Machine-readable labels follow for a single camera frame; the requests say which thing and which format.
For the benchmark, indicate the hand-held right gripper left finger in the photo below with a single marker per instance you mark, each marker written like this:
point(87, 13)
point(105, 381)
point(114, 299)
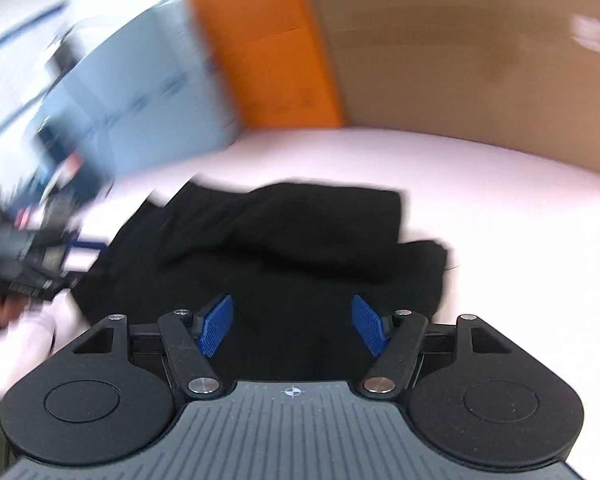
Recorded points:
point(215, 327)

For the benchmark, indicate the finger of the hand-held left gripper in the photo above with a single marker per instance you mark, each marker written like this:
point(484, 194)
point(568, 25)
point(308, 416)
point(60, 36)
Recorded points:
point(87, 245)

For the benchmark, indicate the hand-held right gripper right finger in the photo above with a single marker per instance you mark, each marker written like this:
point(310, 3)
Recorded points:
point(370, 325)

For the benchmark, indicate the black clothing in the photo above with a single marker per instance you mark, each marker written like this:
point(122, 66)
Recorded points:
point(280, 240)

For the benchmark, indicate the person's left forearm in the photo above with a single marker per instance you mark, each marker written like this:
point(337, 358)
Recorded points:
point(25, 350)

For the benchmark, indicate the person's left hand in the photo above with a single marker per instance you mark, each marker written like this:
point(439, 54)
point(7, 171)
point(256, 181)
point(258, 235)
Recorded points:
point(7, 310)

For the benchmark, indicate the light blue box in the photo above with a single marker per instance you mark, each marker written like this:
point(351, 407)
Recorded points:
point(145, 75)

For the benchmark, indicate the orange box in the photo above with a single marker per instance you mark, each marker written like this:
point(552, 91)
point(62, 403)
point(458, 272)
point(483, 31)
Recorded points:
point(265, 50)

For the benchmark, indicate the brown cardboard box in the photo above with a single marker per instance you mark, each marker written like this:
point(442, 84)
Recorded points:
point(455, 60)

